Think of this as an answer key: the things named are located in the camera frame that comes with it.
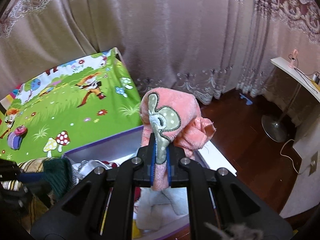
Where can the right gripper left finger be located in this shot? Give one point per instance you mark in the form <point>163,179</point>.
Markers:
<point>101,205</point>

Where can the purple knitted sock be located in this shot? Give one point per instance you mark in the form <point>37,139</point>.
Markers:
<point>15,138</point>

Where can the beige pink curtain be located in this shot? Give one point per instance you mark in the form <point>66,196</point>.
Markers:
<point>205,47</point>

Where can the floor fan base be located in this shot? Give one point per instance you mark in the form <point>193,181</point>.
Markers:
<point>272,127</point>

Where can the pink embroidered towel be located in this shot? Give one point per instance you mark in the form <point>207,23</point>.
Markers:
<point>173,117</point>

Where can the red fluffy sock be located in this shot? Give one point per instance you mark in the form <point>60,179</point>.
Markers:
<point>113,164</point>

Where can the purple storage box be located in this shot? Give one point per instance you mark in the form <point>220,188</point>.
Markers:
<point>122,146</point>

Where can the white checkered drawstring bag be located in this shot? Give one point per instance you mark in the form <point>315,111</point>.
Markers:
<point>82,169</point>

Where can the colourful cartoon play mat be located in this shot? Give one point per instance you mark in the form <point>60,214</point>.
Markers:
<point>71,105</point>

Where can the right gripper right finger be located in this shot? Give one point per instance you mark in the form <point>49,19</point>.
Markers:
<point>220,199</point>

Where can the dark green knitted cloth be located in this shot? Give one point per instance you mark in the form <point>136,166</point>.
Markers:
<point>58,174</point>

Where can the white side table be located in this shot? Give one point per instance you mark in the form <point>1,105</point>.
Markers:
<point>282,64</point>

